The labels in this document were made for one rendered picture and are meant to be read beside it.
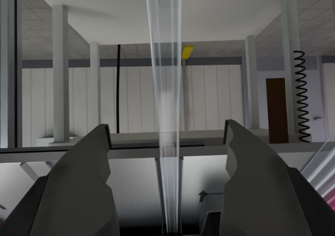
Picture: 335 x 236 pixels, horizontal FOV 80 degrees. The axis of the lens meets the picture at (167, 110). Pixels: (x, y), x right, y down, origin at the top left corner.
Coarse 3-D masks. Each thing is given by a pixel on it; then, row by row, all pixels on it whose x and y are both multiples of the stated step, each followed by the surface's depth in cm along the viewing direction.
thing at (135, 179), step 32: (0, 160) 17; (32, 160) 17; (128, 160) 17; (160, 160) 17; (192, 160) 17; (224, 160) 17; (288, 160) 17; (0, 192) 20; (128, 192) 21; (160, 192) 20; (192, 192) 21; (128, 224) 27; (160, 224) 27; (192, 224) 27
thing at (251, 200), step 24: (240, 144) 10; (264, 144) 10; (240, 168) 9; (264, 168) 8; (240, 192) 7; (264, 192) 7; (288, 192) 7; (240, 216) 7; (264, 216) 7; (288, 216) 7
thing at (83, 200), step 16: (96, 128) 12; (80, 144) 10; (96, 144) 10; (64, 160) 9; (80, 160) 9; (96, 160) 9; (64, 176) 8; (80, 176) 8; (96, 176) 8; (48, 192) 8; (64, 192) 8; (80, 192) 8; (96, 192) 8; (48, 208) 7; (64, 208) 7; (80, 208) 7; (96, 208) 7; (112, 208) 7; (48, 224) 7; (64, 224) 7; (80, 224) 7; (96, 224) 7; (112, 224) 7
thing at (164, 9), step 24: (168, 0) 8; (168, 24) 8; (168, 48) 9; (168, 72) 10; (168, 96) 11; (168, 120) 12; (168, 144) 14; (168, 168) 16; (168, 192) 18; (168, 216) 22
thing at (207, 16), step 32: (64, 0) 54; (96, 0) 55; (128, 0) 55; (192, 0) 56; (224, 0) 57; (256, 0) 58; (96, 32) 74; (128, 32) 75; (192, 32) 77; (224, 32) 79; (256, 32) 80
